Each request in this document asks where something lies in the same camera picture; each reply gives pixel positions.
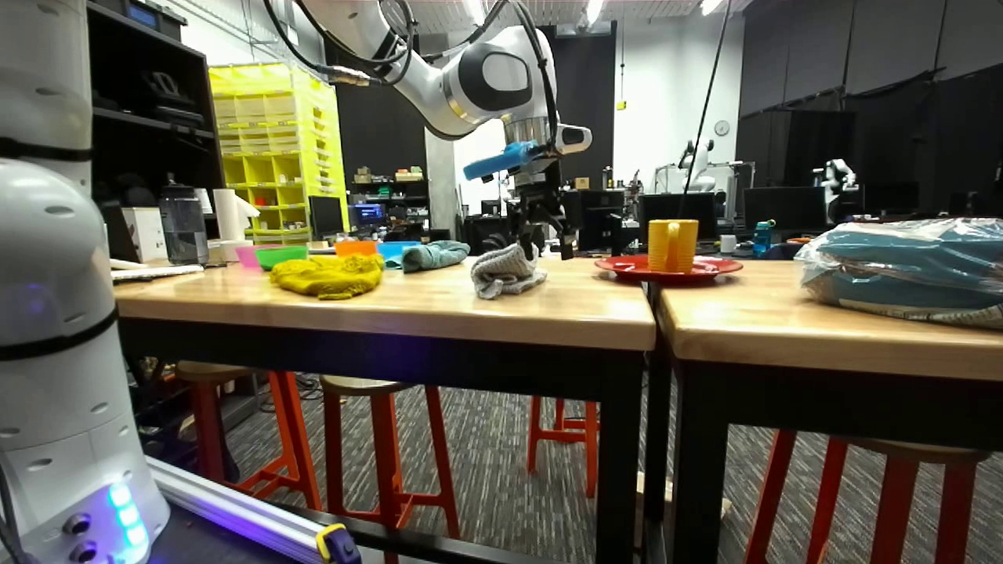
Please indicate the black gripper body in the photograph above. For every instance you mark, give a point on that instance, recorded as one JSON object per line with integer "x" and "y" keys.
{"x": 542, "y": 195}

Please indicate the grey knitted cloth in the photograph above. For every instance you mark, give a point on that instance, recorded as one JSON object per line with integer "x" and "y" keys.
{"x": 504, "y": 273}

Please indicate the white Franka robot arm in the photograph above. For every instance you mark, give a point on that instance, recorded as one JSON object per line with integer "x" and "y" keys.
{"x": 64, "y": 346}

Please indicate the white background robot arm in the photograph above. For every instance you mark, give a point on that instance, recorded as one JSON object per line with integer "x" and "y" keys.
{"x": 839, "y": 184}

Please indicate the teal knitted cloth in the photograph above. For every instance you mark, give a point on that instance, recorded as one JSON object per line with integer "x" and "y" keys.
{"x": 432, "y": 254}

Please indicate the yellow-green knitted cloth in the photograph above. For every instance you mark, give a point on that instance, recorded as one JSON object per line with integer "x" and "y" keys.
{"x": 328, "y": 276}

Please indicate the narrow black monitor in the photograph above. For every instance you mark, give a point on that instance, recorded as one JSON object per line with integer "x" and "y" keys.
{"x": 599, "y": 218}

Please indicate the yellow mug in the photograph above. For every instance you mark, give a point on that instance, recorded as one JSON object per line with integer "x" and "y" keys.
{"x": 670, "y": 246}

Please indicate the wide black monitor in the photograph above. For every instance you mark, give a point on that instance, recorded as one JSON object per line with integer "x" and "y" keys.
{"x": 678, "y": 209}

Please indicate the blue plastic bowl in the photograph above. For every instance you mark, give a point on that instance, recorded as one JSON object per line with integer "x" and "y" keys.
{"x": 396, "y": 250}

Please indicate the red plate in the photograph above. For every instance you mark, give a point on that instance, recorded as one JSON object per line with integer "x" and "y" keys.
{"x": 722, "y": 268}

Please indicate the orange plastic bowl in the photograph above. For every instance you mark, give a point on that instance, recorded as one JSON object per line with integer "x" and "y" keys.
{"x": 359, "y": 250}

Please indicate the orange stool wooden seat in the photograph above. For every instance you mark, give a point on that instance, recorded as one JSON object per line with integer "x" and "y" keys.
{"x": 897, "y": 503}
{"x": 389, "y": 450}
{"x": 286, "y": 426}
{"x": 566, "y": 426}

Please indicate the blue bottle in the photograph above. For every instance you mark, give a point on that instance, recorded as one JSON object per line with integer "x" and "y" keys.
{"x": 764, "y": 239}

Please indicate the green plastic bowl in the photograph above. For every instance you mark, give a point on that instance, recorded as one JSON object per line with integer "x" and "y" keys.
{"x": 282, "y": 254}

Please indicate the yellow storage bin rack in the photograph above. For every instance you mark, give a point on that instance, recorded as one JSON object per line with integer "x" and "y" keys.
{"x": 278, "y": 145}

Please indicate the pink plastic bowl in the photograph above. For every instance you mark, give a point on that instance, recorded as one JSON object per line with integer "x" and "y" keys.
{"x": 249, "y": 258}

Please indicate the plastic bag of blue cloths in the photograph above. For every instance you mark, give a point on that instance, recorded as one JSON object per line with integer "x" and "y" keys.
{"x": 909, "y": 270}

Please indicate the grey transparent pitcher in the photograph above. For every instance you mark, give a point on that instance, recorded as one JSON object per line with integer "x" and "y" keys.
{"x": 181, "y": 227}

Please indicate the black shelving unit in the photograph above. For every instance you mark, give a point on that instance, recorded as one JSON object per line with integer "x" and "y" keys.
{"x": 151, "y": 115}

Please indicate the blue wrist camera housing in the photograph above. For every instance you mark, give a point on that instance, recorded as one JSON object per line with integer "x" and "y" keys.
{"x": 498, "y": 160}

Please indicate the long wooden table black frame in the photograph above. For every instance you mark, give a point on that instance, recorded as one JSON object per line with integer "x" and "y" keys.
{"x": 419, "y": 314}

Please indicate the short wooden table black frame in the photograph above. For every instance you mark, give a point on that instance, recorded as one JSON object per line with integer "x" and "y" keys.
{"x": 835, "y": 334}

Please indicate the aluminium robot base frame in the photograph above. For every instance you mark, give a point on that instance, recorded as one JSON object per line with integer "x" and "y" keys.
{"x": 238, "y": 517}

